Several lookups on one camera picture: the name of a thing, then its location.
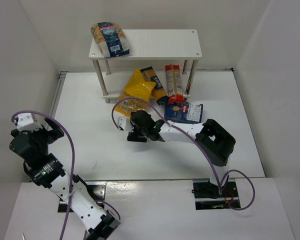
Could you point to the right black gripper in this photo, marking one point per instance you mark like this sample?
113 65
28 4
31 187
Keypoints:
136 135

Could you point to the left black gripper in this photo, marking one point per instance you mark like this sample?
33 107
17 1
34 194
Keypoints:
51 130

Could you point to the yellow macaroni bag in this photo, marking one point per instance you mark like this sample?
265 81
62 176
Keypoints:
137 88

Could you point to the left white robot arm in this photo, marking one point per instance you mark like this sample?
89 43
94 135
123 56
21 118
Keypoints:
45 170

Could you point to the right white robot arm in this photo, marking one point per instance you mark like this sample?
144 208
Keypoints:
214 142

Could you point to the blue Barilla pasta box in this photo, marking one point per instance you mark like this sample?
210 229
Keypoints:
186 113

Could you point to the blue clear pasta bag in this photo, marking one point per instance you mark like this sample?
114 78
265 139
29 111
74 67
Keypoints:
111 39

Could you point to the white two-tier shelf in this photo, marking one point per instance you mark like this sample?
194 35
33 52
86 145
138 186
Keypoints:
148 47

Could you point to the yellow spaghetti pack blue label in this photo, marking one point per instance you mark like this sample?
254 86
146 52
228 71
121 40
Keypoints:
158 92

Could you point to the red spaghetti pack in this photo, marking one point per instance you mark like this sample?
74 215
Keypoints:
174 84

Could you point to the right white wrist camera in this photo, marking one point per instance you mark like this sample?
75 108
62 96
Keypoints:
123 123

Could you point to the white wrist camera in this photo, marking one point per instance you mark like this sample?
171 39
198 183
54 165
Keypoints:
27 122
123 123

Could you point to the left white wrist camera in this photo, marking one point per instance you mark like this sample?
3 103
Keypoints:
27 122

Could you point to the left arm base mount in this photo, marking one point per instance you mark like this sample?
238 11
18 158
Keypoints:
96 189

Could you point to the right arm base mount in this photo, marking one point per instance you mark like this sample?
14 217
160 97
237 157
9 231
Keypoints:
207 196

